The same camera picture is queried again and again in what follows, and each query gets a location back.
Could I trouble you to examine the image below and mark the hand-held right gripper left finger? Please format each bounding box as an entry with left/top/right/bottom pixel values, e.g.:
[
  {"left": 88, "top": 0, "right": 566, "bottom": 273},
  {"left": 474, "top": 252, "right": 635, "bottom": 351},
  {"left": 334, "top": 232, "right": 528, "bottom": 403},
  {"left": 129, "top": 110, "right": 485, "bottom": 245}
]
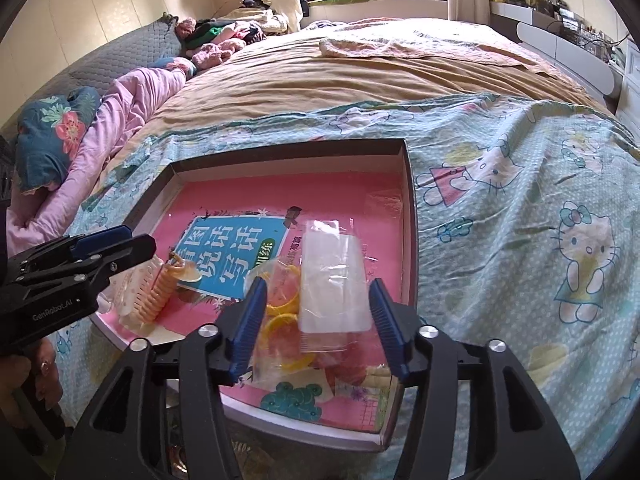
[{"left": 55, "top": 276, "right": 271, "bottom": 480}]

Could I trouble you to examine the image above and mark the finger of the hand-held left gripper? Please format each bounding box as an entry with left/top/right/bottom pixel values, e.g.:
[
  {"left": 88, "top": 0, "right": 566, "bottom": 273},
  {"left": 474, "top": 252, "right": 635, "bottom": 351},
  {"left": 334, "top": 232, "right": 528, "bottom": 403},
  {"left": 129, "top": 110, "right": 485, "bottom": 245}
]
[
  {"left": 72, "top": 233, "right": 158, "bottom": 302},
  {"left": 9, "top": 224, "right": 135, "bottom": 275}
]

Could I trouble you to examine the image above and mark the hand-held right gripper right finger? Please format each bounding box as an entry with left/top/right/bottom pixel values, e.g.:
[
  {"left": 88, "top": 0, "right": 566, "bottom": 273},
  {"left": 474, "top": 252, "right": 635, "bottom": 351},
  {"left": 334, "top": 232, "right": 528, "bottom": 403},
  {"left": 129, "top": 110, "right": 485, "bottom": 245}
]
[{"left": 369, "top": 276, "right": 582, "bottom": 480}]

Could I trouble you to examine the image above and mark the clear bag of yellow rings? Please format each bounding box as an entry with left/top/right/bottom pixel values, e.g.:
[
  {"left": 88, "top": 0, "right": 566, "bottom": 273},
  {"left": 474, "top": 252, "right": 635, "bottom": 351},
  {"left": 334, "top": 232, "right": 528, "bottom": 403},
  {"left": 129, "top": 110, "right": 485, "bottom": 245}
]
[{"left": 250, "top": 255, "right": 321, "bottom": 386}]

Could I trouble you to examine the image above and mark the orange spiral hair tie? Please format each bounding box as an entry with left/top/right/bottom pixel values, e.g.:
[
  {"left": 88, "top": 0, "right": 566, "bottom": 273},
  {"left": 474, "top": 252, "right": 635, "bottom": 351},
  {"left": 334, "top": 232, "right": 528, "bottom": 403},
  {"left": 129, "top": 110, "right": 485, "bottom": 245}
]
[{"left": 145, "top": 252, "right": 186, "bottom": 323}]

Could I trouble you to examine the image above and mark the clear bag with white comb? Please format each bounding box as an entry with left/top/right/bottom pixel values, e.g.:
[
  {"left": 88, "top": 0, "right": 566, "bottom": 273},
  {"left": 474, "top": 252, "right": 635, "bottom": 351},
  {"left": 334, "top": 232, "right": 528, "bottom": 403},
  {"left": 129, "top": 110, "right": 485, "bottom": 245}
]
[{"left": 297, "top": 217, "right": 373, "bottom": 351}]

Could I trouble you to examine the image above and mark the grey shallow cardboard box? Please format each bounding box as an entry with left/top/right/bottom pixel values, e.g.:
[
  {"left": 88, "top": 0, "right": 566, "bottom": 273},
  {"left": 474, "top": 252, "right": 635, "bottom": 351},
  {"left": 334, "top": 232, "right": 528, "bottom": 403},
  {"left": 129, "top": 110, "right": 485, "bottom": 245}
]
[{"left": 90, "top": 137, "right": 420, "bottom": 453}]

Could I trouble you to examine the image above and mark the person's left hand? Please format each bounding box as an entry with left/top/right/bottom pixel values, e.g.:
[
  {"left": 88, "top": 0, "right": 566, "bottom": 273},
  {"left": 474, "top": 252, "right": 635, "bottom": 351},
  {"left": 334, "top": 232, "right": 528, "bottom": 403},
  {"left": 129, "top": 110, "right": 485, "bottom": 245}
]
[{"left": 0, "top": 337, "right": 62, "bottom": 431}]

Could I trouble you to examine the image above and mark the blue floral pillow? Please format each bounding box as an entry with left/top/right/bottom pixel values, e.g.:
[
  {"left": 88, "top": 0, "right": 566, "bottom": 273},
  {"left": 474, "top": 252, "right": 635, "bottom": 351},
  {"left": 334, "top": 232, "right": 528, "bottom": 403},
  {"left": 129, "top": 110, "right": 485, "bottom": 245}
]
[{"left": 15, "top": 85, "right": 101, "bottom": 193}]

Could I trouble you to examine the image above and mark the pink quilt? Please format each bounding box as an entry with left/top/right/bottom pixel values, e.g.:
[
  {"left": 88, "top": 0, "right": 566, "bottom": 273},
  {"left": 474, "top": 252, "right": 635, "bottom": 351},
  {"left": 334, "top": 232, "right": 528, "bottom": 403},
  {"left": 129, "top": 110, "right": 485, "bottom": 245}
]
[{"left": 5, "top": 67, "right": 186, "bottom": 256}]

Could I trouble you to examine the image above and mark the pink and blue book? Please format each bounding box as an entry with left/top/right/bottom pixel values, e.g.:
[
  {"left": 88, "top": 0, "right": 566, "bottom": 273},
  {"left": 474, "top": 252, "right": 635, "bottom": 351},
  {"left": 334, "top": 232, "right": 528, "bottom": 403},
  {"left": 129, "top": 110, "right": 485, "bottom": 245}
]
[{"left": 102, "top": 170, "right": 408, "bottom": 433}]

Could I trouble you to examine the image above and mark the cartoon cat print blanket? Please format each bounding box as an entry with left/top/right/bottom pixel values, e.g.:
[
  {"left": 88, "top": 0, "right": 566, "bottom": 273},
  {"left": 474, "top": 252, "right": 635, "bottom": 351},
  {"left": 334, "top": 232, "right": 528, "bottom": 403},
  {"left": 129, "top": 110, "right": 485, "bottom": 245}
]
[{"left": 55, "top": 92, "right": 640, "bottom": 466}]

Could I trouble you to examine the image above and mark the grey quilted pillow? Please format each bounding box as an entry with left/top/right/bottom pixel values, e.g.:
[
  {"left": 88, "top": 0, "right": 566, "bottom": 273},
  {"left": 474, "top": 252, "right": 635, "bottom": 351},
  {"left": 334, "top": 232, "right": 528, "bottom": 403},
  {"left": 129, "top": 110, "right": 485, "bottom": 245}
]
[{"left": 0, "top": 22, "right": 183, "bottom": 126}]

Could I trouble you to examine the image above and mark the pile of clothes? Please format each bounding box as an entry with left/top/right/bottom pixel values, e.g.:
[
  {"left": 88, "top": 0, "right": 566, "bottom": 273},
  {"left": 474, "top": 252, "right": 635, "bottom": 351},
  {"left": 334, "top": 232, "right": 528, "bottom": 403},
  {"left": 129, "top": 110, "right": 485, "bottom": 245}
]
[{"left": 175, "top": 0, "right": 291, "bottom": 68}]

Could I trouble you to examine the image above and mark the tan blanket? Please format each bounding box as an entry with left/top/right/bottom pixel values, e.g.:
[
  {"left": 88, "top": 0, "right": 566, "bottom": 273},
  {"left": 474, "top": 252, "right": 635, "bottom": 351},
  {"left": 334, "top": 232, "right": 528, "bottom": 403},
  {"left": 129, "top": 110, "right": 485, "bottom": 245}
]
[{"left": 115, "top": 35, "right": 606, "bottom": 161}]

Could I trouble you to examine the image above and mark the light quilted blanket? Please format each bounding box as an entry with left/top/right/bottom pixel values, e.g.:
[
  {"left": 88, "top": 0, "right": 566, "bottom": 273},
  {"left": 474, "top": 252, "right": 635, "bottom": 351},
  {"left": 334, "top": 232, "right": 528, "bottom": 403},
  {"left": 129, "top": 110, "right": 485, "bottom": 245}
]
[{"left": 320, "top": 17, "right": 556, "bottom": 68}]

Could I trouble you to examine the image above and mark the white desk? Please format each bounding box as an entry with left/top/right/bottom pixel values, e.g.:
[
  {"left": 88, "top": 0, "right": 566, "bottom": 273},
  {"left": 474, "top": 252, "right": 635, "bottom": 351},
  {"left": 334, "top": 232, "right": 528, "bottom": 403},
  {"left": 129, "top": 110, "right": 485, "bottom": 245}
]
[{"left": 490, "top": 0, "right": 621, "bottom": 96}]

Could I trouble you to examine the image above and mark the white drawer cabinet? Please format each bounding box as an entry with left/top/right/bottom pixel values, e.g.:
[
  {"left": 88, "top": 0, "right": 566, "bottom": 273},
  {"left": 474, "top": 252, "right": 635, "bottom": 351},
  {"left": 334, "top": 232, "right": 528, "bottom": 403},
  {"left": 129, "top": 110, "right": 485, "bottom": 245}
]
[{"left": 615, "top": 40, "right": 640, "bottom": 126}]

